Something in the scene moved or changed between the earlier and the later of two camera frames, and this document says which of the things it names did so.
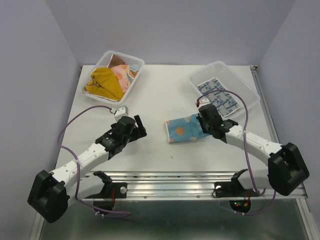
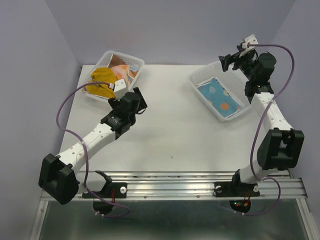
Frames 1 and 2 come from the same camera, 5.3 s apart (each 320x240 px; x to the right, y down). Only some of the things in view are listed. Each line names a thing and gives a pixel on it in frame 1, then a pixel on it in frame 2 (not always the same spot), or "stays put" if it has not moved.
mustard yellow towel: x=104 y=83 stays put
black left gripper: x=138 y=132 to x=114 y=103
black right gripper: x=199 y=117 to x=228 y=59
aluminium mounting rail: x=188 y=186 stays put
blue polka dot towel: x=185 y=129 to x=218 y=97
